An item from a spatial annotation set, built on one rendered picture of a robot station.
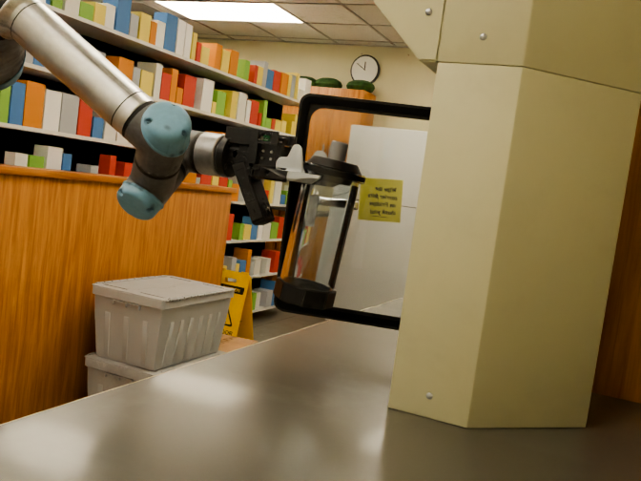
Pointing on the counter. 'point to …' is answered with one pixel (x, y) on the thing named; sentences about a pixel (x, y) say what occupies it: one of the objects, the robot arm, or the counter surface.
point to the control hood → (418, 26)
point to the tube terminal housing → (518, 211)
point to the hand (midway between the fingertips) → (328, 183)
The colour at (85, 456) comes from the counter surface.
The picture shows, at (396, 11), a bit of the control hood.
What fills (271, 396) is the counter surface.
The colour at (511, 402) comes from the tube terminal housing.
